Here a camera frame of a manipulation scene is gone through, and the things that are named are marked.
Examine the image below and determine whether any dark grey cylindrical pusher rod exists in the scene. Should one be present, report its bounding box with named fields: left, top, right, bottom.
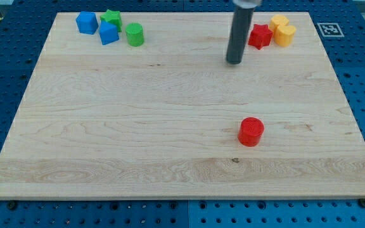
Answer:
left=226, top=6, right=254, bottom=65

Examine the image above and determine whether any silver rod mount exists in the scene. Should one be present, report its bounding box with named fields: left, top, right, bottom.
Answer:
left=233, top=0, right=262, bottom=9

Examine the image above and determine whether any red cylinder block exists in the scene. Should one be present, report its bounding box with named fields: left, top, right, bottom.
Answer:
left=238, top=117, right=264, bottom=147

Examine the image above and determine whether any red star block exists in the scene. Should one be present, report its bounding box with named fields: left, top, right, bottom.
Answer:
left=248, top=24, right=273, bottom=49

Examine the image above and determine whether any yellow hexagon block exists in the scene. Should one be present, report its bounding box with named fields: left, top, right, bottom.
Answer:
left=269, top=15, right=290, bottom=32

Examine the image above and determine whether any yellow heart block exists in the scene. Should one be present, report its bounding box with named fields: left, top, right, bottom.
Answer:
left=274, top=25, right=297, bottom=47

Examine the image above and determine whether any fiducial marker tag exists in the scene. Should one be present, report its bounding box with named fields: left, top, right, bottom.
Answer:
left=317, top=22, right=344, bottom=37

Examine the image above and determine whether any green cylinder block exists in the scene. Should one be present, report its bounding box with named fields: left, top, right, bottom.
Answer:
left=125, top=23, right=144, bottom=47

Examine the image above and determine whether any green star block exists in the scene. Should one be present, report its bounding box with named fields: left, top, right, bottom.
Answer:
left=100, top=9, right=122, bottom=32

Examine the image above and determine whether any blue cube block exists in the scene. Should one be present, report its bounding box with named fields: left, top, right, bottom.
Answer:
left=99, top=21, right=119, bottom=45

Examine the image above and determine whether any blue pentagon block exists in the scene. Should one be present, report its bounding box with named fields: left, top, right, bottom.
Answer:
left=75, top=11, right=98, bottom=35

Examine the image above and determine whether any wooden board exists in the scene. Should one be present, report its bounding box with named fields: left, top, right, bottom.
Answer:
left=0, top=12, right=365, bottom=201

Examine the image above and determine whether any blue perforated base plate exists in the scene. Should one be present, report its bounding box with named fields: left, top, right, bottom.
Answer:
left=0, top=1, right=365, bottom=227

